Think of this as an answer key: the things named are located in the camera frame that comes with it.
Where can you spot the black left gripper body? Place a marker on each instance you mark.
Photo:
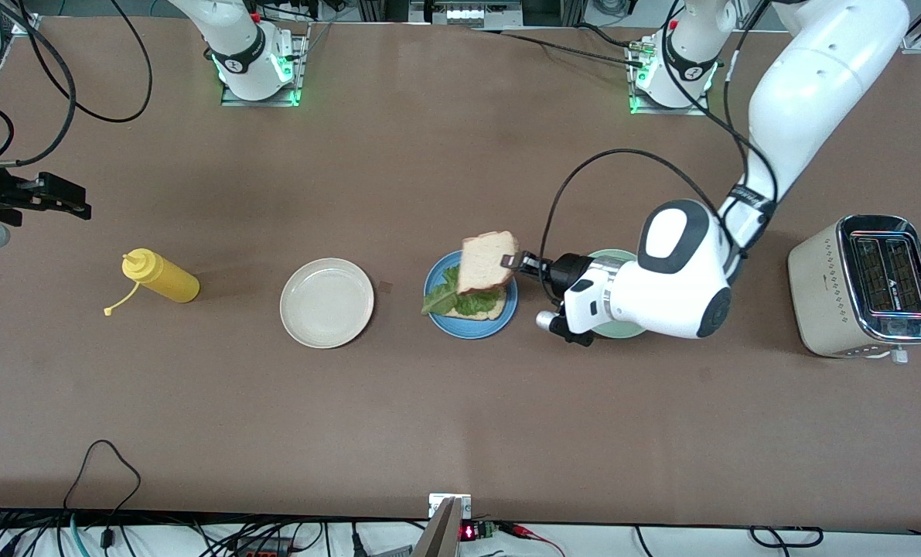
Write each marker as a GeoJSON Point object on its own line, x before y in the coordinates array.
{"type": "Point", "coordinates": [567, 273]}

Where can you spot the toasted bread slice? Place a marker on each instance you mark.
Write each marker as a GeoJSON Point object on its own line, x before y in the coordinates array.
{"type": "Point", "coordinates": [483, 263]}
{"type": "Point", "coordinates": [485, 316]}

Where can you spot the green lettuce leaf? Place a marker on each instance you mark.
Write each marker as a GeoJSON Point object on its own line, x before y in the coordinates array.
{"type": "Point", "coordinates": [441, 298]}

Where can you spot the yellow squeeze bottle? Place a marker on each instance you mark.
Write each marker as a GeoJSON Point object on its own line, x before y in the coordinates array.
{"type": "Point", "coordinates": [170, 284]}

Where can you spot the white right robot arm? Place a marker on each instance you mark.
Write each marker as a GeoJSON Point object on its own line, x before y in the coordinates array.
{"type": "Point", "coordinates": [243, 54]}

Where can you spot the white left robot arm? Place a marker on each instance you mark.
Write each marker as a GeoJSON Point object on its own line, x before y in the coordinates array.
{"type": "Point", "coordinates": [816, 77]}

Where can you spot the pale green round plate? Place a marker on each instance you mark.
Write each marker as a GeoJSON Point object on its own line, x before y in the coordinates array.
{"type": "Point", "coordinates": [619, 333]}

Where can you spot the blue round plate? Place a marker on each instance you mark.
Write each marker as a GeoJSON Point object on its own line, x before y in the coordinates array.
{"type": "Point", "coordinates": [468, 331]}

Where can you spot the beige round plate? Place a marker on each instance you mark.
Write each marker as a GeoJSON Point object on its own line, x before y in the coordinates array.
{"type": "Point", "coordinates": [326, 303]}

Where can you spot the beige chrome toaster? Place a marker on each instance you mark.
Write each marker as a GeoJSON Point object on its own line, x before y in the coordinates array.
{"type": "Point", "coordinates": [820, 302]}

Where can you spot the black device white lights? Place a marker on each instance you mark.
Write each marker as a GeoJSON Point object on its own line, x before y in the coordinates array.
{"type": "Point", "coordinates": [464, 14]}

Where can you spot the red LED circuit board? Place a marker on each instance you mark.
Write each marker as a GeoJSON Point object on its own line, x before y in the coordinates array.
{"type": "Point", "coordinates": [469, 532]}

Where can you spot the aluminium frame post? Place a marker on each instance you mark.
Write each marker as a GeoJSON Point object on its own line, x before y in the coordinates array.
{"type": "Point", "coordinates": [912, 42]}
{"type": "Point", "coordinates": [25, 25]}

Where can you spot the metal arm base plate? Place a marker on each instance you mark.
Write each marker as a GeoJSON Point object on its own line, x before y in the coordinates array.
{"type": "Point", "coordinates": [669, 111]}
{"type": "Point", "coordinates": [263, 101]}

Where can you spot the small white bracket box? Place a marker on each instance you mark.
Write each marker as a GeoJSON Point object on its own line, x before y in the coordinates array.
{"type": "Point", "coordinates": [437, 503]}

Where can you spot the grey aluminium camera post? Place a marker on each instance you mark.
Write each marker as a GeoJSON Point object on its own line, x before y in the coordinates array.
{"type": "Point", "coordinates": [438, 538]}

